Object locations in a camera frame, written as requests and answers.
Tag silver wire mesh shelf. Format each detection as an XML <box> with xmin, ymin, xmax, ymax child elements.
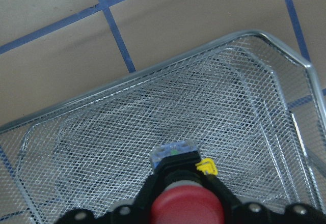
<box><xmin>1</xmin><ymin>31</ymin><xmax>325</xmax><ymax>223</ymax></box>

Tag red emergency stop button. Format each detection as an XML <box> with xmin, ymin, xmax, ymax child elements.
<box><xmin>150</xmin><ymin>140</ymin><xmax>225</xmax><ymax>223</ymax></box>

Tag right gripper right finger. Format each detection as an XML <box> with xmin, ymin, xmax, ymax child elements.
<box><xmin>201</xmin><ymin>174</ymin><xmax>325</xmax><ymax>223</ymax></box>

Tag brown paper table cover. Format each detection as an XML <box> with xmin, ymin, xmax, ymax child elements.
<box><xmin>1</xmin><ymin>0</ymin><xmax>325</xmax><ymax>127</ymax></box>

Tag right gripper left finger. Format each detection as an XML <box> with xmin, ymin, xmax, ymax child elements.
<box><xmin>56</xmin><ymin>174</ymin><xmax>165</xmax><ymax>223</ymax></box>

